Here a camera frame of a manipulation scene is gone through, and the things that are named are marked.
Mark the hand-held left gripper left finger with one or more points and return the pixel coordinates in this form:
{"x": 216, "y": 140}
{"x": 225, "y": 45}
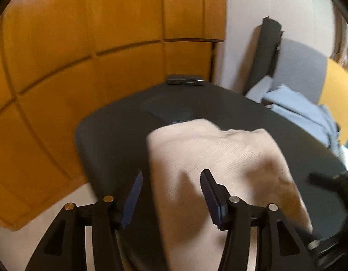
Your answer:
{"x": 132, "y": 203}

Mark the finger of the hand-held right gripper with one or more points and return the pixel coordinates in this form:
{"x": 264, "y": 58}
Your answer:
{"x": 323, "y": 180}

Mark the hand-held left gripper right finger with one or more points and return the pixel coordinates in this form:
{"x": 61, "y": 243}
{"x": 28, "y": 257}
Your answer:
{"x": 212, "y": 203}

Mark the beige knit garment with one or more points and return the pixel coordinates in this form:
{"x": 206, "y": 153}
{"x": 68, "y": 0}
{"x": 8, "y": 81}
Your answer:
{"x": 219, "y": 152}

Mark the white printed cushion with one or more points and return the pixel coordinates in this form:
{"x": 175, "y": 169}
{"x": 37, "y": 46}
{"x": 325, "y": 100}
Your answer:
{"x": 347, "y": 155}

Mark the light blue garment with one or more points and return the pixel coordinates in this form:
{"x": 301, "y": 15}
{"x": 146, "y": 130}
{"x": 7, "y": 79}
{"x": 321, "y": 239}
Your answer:
{"x": 301, "y": 110}

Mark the dark oval pad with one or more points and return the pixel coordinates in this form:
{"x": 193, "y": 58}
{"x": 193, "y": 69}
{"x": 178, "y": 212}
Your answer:
{"x": 168, "y": 110}

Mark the grey yellow blue chair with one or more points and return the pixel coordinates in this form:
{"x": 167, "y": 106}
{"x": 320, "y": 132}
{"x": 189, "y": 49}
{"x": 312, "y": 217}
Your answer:
{"x": 312, "y": 65}

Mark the small flat black device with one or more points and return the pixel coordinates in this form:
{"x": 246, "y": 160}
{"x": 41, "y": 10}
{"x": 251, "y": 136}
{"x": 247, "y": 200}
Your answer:
{"x": 185, "y": 79}

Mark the patterned curtain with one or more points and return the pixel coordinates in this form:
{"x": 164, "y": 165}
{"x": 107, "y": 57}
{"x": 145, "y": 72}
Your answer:
{"x": 346, "y": 45}

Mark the orange wooden cabinet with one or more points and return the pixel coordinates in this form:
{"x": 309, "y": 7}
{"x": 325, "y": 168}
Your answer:
{"x": 78, "y": 62}

